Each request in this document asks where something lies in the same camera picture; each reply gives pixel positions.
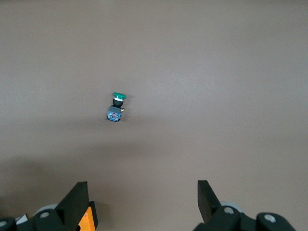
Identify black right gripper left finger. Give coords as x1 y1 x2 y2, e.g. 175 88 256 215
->
30 181 90 231

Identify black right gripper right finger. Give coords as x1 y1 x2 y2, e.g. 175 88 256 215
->
197 180 245 231

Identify green push button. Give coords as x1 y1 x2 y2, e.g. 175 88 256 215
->
105 91 128 123

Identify brown table cover mat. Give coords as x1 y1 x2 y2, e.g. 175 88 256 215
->
0 0 308 231

